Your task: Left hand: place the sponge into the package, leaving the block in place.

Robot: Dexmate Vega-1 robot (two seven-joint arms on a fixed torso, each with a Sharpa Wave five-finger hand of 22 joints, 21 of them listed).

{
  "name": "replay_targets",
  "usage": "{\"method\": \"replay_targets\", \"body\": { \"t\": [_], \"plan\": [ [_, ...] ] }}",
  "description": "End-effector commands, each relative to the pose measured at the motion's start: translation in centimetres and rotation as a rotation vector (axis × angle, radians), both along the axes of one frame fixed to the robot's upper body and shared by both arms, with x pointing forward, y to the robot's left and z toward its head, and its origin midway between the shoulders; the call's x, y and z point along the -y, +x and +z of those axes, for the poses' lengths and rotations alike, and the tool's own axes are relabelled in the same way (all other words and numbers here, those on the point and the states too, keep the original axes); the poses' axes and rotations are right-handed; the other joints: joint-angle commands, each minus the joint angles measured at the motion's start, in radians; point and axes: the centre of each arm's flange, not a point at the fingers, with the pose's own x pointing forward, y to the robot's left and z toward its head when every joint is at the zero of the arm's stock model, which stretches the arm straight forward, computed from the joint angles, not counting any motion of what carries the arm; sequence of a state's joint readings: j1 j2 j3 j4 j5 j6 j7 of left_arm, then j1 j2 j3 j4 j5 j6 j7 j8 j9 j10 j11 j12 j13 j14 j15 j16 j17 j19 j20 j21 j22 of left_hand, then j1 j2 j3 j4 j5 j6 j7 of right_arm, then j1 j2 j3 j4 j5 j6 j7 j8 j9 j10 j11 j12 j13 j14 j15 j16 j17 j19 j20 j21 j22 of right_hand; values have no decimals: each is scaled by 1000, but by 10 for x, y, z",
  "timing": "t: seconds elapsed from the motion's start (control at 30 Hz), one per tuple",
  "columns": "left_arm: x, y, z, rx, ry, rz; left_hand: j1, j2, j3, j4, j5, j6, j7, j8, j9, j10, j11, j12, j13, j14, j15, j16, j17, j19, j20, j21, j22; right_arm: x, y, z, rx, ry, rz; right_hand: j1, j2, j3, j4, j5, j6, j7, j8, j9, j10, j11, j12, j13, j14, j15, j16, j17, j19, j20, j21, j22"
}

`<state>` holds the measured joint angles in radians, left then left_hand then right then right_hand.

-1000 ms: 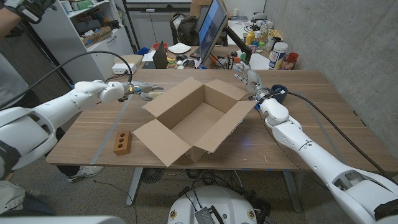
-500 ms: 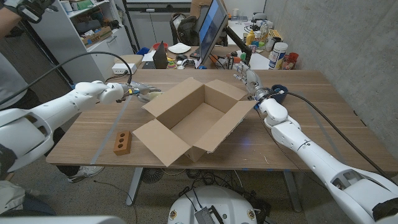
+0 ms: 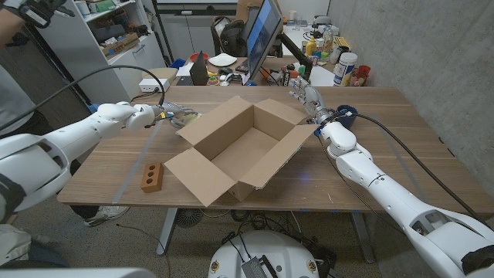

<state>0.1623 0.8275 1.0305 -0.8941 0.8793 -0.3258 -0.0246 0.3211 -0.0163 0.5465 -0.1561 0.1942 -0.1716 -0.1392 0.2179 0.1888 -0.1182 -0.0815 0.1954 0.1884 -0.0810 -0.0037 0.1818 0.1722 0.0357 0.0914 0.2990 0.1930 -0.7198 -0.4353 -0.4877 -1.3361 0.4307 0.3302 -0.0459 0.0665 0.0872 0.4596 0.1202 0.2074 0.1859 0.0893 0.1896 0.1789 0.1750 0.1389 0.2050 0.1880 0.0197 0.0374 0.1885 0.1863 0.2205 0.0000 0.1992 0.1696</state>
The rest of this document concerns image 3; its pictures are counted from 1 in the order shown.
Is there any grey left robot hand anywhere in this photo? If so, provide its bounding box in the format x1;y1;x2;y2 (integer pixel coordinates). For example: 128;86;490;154
154;101;202;130

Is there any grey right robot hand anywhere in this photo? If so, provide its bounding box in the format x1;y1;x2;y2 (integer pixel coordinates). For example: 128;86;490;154
289;76;336;125

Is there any yellow sponge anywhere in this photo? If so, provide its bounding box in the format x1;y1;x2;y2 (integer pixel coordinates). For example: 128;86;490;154
181;111;202;127

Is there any person's bare forearm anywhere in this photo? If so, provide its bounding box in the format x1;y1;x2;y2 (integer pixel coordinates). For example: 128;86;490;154
0;7;26;49

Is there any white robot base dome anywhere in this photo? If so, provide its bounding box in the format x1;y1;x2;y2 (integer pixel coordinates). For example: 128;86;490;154
208;230;320;278

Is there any brown brick block with holes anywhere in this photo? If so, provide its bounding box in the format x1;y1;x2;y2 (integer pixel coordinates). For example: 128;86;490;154
140;161;165;194

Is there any white power box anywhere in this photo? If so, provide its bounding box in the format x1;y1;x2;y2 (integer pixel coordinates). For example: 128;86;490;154
138;78;171;93

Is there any small tan cardboard box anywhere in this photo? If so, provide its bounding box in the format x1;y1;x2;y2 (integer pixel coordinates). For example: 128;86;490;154
141;67;179;84

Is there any white wipes canister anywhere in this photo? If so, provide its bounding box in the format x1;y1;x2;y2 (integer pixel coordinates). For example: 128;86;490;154
333;52;359;87

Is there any dark blue cup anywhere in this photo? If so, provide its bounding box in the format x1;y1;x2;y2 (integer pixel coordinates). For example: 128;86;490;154
335;104;359;131

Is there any white game controller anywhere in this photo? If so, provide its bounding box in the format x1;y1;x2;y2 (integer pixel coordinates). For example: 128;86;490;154
218;72;245;86

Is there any white plate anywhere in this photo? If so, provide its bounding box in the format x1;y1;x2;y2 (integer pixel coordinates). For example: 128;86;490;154
208;53;238;67

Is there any open cardboard box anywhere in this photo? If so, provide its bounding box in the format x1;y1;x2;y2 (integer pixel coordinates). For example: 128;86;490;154
164;95;321;208

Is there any computer monitor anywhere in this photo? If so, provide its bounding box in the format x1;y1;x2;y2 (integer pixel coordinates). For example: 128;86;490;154
245;0;285;82

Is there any cardboard box with printed label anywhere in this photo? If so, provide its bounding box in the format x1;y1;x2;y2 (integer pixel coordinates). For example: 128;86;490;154
100;32;140;59

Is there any black backpack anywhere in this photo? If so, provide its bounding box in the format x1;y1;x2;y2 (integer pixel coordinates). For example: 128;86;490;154
211;15;248;58

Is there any white shelf cabinet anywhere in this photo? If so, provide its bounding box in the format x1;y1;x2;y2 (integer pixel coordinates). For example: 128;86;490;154
36;0;167;120

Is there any black round fan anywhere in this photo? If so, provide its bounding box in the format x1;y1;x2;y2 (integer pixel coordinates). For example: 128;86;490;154
175;208;204;229

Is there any grey table leg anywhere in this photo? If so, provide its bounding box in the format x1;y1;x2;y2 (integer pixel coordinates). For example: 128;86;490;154
350;211;376;264
156;208;178;256

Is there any white sneaker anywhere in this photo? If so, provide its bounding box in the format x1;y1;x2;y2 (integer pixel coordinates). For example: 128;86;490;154
83;205;130;228

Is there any person in grey shirt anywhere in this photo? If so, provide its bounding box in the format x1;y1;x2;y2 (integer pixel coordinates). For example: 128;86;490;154
0;63;100;219

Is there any black teleoperation glove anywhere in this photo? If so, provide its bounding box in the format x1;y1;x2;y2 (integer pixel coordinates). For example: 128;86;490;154
0;0;76;29

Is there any white robot torso edge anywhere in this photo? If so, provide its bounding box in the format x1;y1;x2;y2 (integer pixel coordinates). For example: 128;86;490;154
0;267;157;278

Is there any light grey fabric bundle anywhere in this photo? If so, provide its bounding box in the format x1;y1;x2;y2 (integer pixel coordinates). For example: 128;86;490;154
0;223;32;267

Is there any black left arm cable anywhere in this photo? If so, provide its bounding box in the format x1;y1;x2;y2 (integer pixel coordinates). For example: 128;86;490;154
0;64;166;132

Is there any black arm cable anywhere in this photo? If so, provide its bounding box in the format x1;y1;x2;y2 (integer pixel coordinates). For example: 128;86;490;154
345;111;494;232
0;64;166;132

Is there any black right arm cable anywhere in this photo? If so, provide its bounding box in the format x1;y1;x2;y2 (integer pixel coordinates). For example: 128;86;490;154
345;111;494;232

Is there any black floor cable bundle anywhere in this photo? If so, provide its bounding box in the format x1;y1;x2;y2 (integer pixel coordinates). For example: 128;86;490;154
223;210;298;242

